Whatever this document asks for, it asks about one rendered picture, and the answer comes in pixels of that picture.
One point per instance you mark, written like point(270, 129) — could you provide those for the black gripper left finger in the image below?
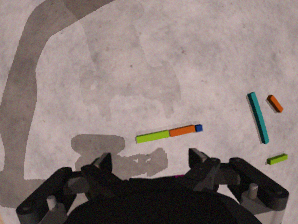
point(47, 204)

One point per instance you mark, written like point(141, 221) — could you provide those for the lime green rod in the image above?
point(152, 136)
point(277, 159)

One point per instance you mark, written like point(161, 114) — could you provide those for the small blue block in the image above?
point(198, 128)

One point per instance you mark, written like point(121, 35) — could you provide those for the orange rod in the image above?
point(181, 130)
point(275, 104)

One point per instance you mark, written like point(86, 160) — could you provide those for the turquoise rod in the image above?
point(258, 117)

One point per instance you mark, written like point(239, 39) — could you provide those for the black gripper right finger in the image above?
point(258, 193)

